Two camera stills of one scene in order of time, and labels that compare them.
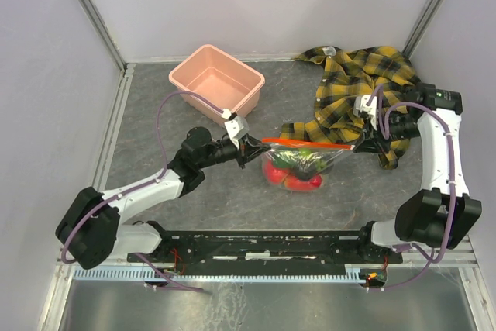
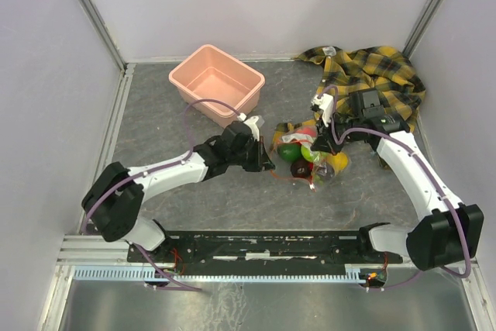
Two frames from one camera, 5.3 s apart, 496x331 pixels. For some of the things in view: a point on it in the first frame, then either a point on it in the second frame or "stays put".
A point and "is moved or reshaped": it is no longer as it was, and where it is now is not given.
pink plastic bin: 215,77 stays put
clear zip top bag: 297,165 is moved or reshaped
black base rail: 267,247 stays put
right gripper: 371,142 → 324,140
